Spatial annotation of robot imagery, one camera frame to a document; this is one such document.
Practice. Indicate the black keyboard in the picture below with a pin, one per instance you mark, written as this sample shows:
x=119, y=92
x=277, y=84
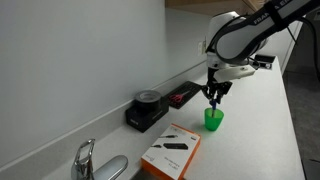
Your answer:
x=186, y=91

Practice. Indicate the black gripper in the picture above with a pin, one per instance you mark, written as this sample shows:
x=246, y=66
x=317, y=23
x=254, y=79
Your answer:
x=212, y=77

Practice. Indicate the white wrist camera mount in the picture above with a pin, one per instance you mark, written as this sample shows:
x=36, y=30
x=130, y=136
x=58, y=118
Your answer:
x=233, y=70

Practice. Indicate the black tape roll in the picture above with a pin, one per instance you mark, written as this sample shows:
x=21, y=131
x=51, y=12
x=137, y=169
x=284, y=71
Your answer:
x=147, y=98

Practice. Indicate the chrome faucet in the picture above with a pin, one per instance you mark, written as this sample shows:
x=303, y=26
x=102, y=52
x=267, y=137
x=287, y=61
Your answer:
x=83, y=163

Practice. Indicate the blue pen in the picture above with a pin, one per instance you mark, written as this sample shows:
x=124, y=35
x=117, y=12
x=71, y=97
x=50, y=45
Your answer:
x=213, y=106

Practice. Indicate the light green plastic cup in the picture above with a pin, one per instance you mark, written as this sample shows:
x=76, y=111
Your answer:
x=213, y=121

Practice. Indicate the white wall outlet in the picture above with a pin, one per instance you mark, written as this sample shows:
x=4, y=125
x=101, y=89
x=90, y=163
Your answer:
x=201, y=48

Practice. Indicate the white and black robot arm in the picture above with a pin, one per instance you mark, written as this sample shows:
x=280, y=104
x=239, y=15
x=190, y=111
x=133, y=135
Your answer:
x=246, y=33

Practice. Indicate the orange and white product box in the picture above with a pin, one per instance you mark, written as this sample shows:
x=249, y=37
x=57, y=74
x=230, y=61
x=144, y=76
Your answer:
x=171, y=151

